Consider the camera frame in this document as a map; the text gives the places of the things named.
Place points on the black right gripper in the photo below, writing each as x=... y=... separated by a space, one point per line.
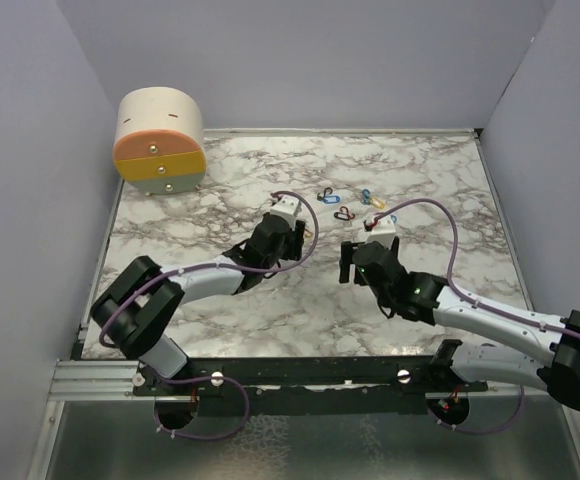
x=347 y=259

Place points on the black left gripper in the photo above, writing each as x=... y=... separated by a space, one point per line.
x=295 y=242

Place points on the black key tag with key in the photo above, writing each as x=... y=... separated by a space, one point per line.
x=343 y=216

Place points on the red S-shaped carabiner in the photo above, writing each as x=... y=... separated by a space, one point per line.
x=344 y=210

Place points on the blue key tag with key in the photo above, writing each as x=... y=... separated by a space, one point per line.
x=329 y=199

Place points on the yellow key tag with key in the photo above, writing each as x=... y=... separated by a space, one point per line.
x=377 y=203

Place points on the black S-shaped carabiner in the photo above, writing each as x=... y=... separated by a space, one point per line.
x=327 y=191

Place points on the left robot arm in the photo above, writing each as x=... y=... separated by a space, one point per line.
x=134 y=311

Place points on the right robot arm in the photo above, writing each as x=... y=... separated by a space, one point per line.
x=524 y=347

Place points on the round three-drawer storage box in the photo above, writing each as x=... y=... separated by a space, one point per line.
x=159 y=141

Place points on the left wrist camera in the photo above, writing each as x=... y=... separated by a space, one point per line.
x=287 y=208

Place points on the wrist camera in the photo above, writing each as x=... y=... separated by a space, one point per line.
x=380 y=230
x=287 y=208

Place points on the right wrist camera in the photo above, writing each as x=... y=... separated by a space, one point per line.
x=380 y=230

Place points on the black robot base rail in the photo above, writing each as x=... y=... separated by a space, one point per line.
x=227 y=387

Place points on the aluminium frame rail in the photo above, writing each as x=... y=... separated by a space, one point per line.
x=95 y=380

